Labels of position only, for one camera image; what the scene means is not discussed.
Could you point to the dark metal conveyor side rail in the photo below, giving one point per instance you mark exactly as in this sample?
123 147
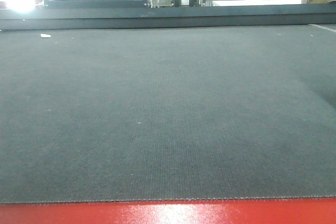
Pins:
174 17

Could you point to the white background table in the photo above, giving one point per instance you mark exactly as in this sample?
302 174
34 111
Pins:
223 3

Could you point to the dark conveyor belt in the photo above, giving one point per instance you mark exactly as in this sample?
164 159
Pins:
167 114

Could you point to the red conveyor front edge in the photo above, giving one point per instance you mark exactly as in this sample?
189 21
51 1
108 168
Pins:
321 210

